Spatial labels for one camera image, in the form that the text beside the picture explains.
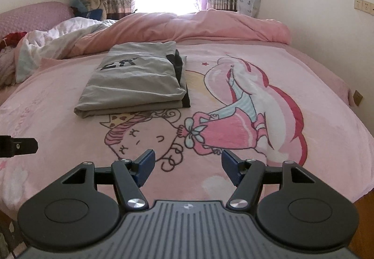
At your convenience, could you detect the pink cartoon blanket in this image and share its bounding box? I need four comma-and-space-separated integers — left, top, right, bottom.
1, 44, 373, 217

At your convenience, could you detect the beige wall socket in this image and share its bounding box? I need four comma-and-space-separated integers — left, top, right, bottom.
354, 0, 374, 16

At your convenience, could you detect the white crumpled quilt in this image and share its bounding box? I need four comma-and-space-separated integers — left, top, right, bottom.
1, 17, 115, 87

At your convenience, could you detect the pink duvet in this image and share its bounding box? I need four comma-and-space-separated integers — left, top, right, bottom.
14, 9, 292, 58

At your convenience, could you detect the low brown wall socket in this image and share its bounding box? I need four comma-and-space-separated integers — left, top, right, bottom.
352, 91, 363, 106

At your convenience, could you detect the grey and black jacket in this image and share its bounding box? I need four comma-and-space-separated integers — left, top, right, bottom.
74, 41, 191, 118

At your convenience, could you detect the purple quilted headboard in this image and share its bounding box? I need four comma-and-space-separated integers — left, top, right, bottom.
1, 2, 74, 38

